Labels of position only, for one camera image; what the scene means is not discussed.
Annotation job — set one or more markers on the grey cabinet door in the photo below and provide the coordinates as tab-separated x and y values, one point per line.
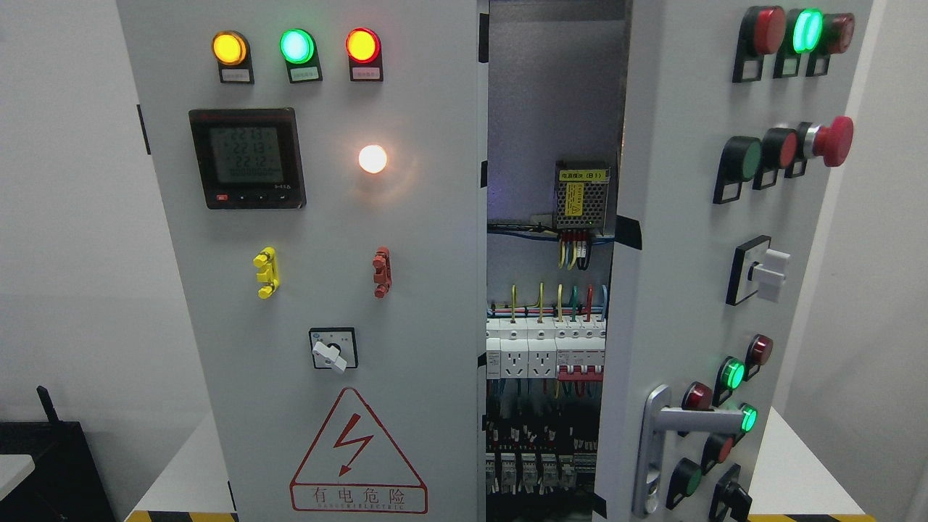
709	160
423	100

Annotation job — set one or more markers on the white socket breaker row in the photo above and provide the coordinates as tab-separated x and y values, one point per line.
546	348

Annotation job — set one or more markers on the white glowing indicator lamp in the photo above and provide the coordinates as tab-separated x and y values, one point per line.
373	158

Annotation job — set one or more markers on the perforated metal power supply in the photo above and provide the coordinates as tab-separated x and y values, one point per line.
581	196

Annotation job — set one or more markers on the lower relay terminal row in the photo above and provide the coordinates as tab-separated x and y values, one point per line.
539	456

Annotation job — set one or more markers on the red triangle hazard sticker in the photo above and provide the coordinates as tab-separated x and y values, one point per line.
354	465

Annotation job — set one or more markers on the red indicator lamp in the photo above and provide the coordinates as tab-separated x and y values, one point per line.
363	45

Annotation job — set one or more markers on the black digital power meter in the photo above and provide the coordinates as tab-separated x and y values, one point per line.
248	158

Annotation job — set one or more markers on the green indicator lamp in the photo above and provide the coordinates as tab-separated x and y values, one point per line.
297	46

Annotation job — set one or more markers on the yellow indicator lamp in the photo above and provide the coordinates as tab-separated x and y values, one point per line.
230	48

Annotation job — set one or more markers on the red mushroom emergency button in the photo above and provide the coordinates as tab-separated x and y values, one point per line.
831	142

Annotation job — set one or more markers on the black box with antenna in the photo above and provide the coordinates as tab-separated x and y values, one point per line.
65	484

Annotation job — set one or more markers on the white rotary selector switch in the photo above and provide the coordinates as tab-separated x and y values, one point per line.
334	348

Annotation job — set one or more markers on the white rotary switch right door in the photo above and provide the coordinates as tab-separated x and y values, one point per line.
756	269

